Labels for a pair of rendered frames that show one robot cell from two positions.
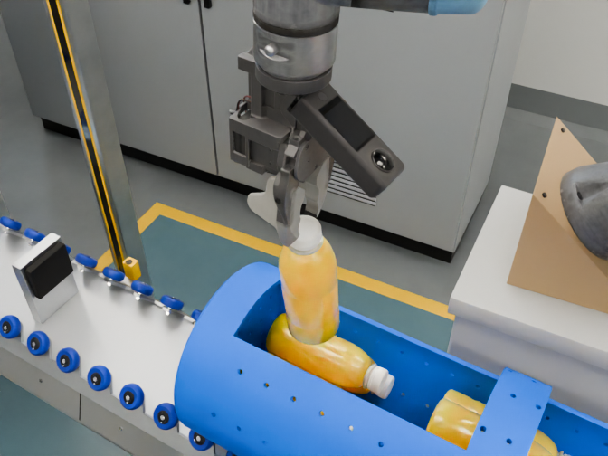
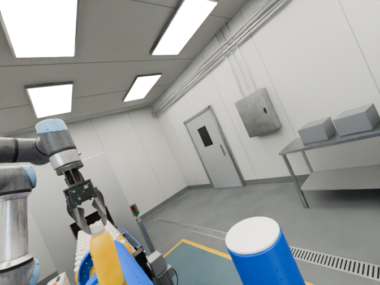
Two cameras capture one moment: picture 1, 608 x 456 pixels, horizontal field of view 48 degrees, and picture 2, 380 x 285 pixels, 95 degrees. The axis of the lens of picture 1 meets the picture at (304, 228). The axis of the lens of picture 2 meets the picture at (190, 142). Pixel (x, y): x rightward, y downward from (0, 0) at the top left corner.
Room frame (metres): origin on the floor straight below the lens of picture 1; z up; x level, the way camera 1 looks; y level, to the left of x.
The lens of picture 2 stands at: (0.89, 0.57, 1.58)
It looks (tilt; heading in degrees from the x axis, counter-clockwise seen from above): 0 degrees down; 205
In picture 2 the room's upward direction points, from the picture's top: 24 degrees counter-clockwise
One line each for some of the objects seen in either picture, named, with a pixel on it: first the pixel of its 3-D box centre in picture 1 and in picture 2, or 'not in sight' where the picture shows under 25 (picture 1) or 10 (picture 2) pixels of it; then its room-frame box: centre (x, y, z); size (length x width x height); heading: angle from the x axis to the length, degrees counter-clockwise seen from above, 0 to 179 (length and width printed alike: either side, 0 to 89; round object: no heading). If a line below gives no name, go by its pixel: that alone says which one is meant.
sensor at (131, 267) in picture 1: (123, 277); not in sight; (0.99, 0.38, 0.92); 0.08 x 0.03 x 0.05; 149
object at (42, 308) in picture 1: (50, 280); not in sight; (0.90, 0.49, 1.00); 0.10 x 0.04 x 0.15; 149
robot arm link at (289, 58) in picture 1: (293, 42); (68, 160); (0.56, 0.01, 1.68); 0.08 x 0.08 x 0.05
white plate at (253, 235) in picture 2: not in sight; (251, 233); (0.05, 0.28, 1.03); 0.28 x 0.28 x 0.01
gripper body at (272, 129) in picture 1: (285, 114); (77, 184); (0.57, 0.02, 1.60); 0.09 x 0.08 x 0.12; 58
